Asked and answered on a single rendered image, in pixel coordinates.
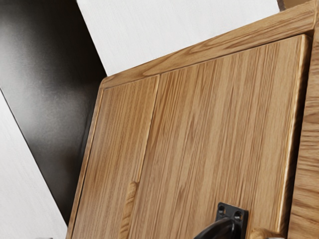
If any wooden cabinet with black handle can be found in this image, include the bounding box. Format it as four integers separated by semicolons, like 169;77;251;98
66;0;319;239

